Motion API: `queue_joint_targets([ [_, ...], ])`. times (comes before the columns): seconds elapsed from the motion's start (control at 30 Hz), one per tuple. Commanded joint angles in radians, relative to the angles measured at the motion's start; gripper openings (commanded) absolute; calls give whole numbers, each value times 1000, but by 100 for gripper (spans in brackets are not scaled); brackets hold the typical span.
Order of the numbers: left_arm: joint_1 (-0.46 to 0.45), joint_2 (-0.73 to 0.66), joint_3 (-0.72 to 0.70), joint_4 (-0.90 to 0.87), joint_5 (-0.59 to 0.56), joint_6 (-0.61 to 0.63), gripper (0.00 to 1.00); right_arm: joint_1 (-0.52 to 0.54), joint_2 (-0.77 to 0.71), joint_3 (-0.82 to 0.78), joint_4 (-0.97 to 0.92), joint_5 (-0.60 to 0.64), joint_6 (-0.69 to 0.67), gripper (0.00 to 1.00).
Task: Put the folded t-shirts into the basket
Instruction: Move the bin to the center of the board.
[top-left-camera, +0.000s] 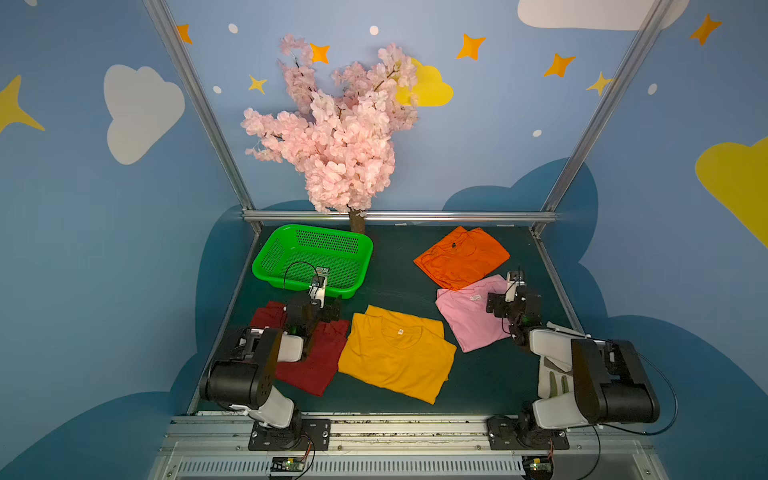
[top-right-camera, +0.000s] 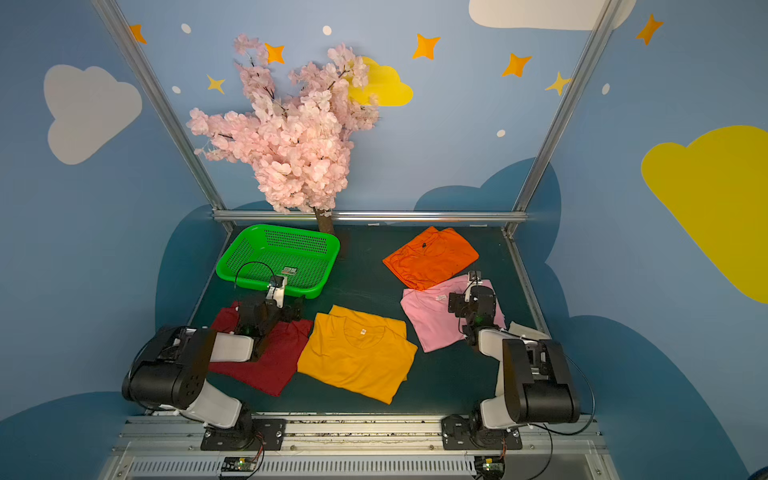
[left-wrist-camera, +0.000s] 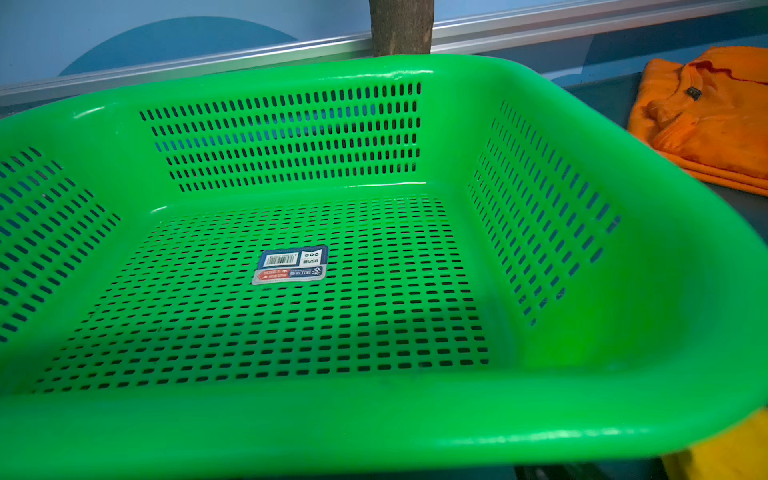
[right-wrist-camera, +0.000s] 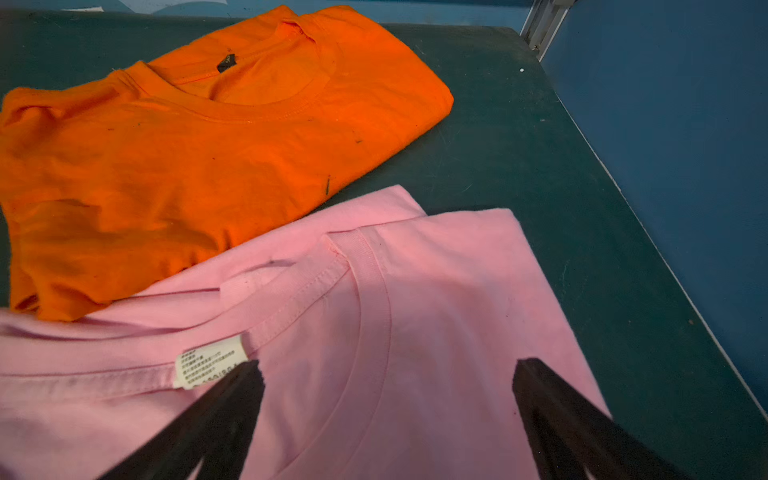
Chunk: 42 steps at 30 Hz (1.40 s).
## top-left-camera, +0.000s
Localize aluminium back frame bar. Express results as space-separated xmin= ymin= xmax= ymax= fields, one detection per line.
xmin=242 ymin=209 xmax=557 ymax=224

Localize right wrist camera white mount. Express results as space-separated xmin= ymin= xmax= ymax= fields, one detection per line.
xmin=506 ymin=268 xmax=526 ymax=290

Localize yellow t-shirt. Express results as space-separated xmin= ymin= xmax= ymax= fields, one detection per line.
xmin=338 ymin=305 xmax=457 ymax=405

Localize aluminium front rail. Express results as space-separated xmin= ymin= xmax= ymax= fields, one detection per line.
xmin=149 ymin=412 xmax=668 ymax=479

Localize orange t-shirt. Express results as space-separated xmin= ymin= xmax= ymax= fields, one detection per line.
xmin=413 ymin=227 xmax=510 ymax=290

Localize right small circuit board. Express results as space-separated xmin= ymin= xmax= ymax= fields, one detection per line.
xmin=522 ymin=456 xmax=554 ymax=480

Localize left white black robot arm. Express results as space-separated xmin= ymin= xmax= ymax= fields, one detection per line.
xmin=199 ymin=298 xmax=350 ymax=430

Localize right aluminium frame post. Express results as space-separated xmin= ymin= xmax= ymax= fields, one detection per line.
xmin=532 ymin=0 xmax=674 ymax=238

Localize pink t-shirt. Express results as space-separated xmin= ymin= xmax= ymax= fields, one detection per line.
xmin=435 ymin=275 xmax=510 ymax=353

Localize small circuit board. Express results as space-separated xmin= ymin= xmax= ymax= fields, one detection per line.
xmin=522 ymin=456 xmax=554 ymax=480
xmin=269 ymin=457 xmax=307 ymax=474

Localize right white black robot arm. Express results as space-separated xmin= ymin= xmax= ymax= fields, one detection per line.
xmin=486 ymin=280 xmax=660 ymax=433

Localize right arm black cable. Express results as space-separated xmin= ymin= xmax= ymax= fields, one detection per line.
xmin=575 ymin=351 xmax=680 ymax=480

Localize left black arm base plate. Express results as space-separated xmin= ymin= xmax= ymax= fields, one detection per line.
xmin=247 ymin=417 xmax=332 ymax=452

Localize aluminium frame post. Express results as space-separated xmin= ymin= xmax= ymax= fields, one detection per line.
xmin=532 ymin=0 xmax=674 ymax=238
xmin=143 ymin=0 xmax=262 ymax=235

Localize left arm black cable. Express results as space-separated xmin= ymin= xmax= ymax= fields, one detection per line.
xmin=283 ymin=260 xmax=322 ymax=289

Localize green plastic perforated basket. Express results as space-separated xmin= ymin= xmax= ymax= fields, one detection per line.
xmin=251 ymin=224 xmax=374 ymax=299

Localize left small circuit board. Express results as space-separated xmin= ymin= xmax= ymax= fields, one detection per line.
xmin=269 ymin=457 xmax=307 ymax=474

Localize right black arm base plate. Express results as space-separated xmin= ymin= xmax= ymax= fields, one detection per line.
xmin=486 ymin=415 xmax=570 ymax=451

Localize dark red t-shirt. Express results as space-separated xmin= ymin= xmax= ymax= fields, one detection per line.
xmin=250 ymin=301 xmax=350 ymax=397

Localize left aluminium frame post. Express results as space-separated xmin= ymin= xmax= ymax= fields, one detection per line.
xmin=143 ymin=0 xmax=262 ymax=235

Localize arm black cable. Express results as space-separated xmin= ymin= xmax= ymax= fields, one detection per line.
xmin=283 ymin=260 xmax=322 ymax=289
xmin=575 ymin=351 xmax=680 ymax=480

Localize pink cherry blossom tree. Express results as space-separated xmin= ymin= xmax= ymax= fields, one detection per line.
xmin=241 ymin=34 xmax=418 ymax=234

